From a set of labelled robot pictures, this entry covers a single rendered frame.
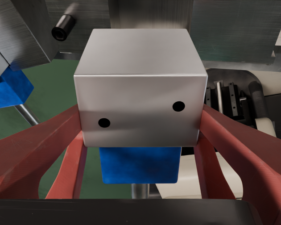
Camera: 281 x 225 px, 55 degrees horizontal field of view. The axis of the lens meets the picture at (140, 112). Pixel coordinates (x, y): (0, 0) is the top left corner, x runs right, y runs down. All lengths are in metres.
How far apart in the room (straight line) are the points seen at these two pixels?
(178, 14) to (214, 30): 0.04
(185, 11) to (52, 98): 1.44
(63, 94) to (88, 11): 1.38
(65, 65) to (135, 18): 1.22
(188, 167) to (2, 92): 0.33
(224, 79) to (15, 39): 0.82
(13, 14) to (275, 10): 0.20
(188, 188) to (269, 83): 0.61
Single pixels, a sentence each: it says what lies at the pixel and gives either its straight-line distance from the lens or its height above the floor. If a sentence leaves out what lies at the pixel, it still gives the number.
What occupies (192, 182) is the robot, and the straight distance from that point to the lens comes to 0.50.
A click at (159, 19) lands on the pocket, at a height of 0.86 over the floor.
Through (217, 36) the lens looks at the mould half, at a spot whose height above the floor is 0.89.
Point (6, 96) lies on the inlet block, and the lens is 0.31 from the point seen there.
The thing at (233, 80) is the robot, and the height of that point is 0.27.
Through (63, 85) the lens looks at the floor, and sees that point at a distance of 1.52.
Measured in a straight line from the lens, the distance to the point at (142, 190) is 0.17.
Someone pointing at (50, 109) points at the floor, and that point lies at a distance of 1.69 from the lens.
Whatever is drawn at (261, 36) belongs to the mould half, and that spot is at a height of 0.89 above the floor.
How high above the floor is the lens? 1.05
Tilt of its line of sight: 44 degrees down
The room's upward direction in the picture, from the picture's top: 169 degrees counter-clockwise
